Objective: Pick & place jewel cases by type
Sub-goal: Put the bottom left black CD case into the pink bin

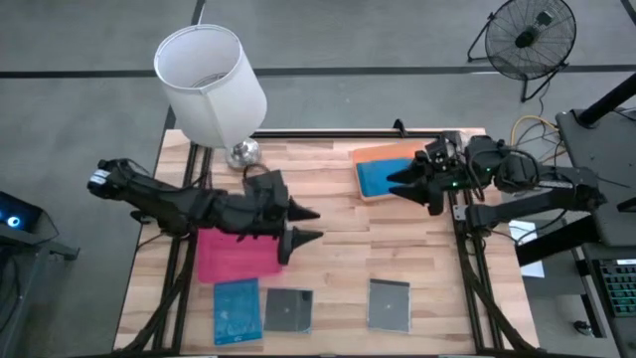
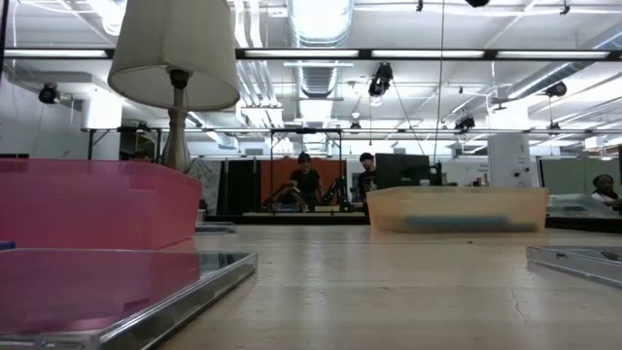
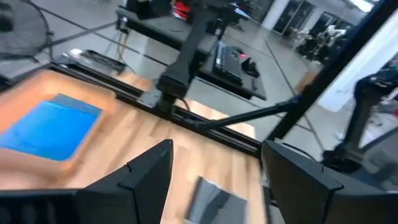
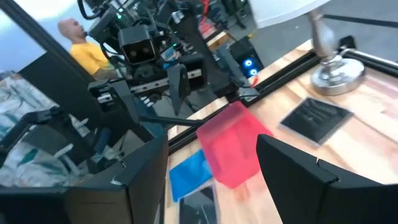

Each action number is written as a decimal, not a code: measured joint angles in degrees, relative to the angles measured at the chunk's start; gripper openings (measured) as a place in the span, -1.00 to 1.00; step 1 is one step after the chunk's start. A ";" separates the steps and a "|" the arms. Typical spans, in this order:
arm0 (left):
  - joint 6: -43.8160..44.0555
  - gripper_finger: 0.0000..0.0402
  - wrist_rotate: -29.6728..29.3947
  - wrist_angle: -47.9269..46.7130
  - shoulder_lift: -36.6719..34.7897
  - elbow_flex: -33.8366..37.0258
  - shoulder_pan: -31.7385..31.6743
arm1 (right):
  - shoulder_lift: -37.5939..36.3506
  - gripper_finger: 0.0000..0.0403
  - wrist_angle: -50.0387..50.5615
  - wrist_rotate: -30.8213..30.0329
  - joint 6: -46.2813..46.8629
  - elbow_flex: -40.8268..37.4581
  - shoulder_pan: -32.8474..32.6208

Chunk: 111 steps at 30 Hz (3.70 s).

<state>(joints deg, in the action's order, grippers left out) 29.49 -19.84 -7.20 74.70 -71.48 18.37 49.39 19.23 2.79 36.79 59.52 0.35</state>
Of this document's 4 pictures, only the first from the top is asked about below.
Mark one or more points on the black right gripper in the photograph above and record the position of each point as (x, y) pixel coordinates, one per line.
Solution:
(442, 171)

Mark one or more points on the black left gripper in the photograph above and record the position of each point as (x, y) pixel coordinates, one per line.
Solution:
(253, 209)

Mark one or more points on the blue jewel case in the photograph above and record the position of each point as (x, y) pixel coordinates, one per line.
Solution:
(237, 310)
(382, 176)

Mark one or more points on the pink translucent plastic bin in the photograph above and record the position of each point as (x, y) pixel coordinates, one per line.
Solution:
(228, 258)

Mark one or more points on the black jewel case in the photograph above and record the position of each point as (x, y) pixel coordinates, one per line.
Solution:
(388, 305)
(288, 310)

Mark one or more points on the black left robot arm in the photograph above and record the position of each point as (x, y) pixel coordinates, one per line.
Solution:
(164, 201)

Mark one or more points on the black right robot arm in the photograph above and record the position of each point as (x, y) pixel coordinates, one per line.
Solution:
(536, 199)

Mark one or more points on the orange translucent plastic bin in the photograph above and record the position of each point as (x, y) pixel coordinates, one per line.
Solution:
(382, 151)

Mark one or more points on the white paper sheet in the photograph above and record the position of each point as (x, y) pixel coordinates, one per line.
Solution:
(534, 268)

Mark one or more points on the black stand beam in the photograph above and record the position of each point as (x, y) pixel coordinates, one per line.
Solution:
(551, 243)

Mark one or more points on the white shade table lamp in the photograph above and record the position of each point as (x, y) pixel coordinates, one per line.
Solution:
(208, 99)

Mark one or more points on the black floor fan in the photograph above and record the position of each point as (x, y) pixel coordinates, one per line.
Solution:
(529, 40)

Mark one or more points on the grey side desk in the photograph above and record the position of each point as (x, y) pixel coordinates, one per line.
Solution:
(611, 209)

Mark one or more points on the backlit black keyboard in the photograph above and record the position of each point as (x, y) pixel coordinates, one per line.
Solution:
(621, 288)

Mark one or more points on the grey equipment stand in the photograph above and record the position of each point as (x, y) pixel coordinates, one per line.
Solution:
(30, 244)

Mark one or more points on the computer case with blue light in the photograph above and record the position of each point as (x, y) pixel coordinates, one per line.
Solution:
(15, 214)

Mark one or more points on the black clamp mount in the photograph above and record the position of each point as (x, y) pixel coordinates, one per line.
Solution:
(398, 126)

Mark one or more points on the black aluminium table frame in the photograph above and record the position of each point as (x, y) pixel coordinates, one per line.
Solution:
(348, 134)

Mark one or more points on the black diagonal stand post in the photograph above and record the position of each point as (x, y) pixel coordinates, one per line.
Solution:
(606, 102)

